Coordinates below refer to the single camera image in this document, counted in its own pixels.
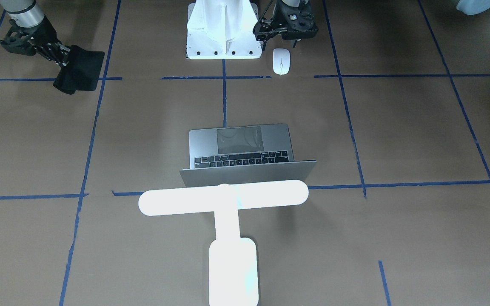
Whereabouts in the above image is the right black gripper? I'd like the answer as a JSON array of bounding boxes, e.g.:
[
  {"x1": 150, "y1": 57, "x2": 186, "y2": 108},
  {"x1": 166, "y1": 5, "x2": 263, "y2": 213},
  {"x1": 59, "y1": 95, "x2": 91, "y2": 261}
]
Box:
[{"x1": 2, "y1": 16, "x2": 71, "y2": 68}]

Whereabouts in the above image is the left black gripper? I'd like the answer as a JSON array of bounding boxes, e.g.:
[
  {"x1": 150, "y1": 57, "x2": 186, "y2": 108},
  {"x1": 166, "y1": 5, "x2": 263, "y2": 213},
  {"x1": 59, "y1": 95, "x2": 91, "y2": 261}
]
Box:
[{"x1": 253, "y1": 3, "x2": 319, "y2": 51}]

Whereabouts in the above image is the white computer mouse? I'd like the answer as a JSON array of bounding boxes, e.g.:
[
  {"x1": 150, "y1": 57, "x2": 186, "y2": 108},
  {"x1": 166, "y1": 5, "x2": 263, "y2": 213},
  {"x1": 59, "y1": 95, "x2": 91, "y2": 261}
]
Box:
[{"x1": 273, "y1": 48, "x2": 291, "y2": 76}]

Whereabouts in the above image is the black mouse pad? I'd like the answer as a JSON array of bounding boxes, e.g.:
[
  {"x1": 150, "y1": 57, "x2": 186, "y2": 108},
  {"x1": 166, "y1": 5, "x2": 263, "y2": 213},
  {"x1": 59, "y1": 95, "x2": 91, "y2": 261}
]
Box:
[{"x1": 53, "y1": 45, "x2": 105, "y2": 95}]

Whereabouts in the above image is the silver laptop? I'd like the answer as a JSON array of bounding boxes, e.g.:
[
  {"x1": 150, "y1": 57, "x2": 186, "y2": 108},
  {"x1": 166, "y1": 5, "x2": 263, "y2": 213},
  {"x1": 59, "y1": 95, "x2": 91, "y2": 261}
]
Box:
[{"x1": 179, "y1": 123, "x2": 316, "y2": 187}]

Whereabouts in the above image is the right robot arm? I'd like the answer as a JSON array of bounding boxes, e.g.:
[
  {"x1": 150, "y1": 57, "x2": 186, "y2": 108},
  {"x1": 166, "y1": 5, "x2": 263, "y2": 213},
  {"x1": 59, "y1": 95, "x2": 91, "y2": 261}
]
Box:
[{"x1": 0, "y1": 0, "x2": 71, "y2": 68}]

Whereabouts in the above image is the white desk lamp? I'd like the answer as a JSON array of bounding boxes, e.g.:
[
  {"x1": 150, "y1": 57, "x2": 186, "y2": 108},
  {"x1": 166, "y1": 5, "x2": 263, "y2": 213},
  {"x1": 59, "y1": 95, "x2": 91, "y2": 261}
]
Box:
[{"x1": 138, "y1": 180, "x2": 309, "y2": 306}]

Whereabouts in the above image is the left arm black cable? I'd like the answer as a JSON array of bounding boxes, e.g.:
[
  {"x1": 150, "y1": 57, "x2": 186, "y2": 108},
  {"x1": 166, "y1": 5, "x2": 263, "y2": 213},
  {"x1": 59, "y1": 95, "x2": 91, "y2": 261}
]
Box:
[{"x1": 259, "y1": 0, "x2": 276, "y2": 23}]

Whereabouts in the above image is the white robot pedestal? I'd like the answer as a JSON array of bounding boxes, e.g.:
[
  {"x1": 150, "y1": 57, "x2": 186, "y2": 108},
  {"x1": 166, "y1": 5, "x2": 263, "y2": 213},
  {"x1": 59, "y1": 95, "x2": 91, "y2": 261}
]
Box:
[{"x1": 185, "y1": 0, "x2": 262, "y2": 60}]

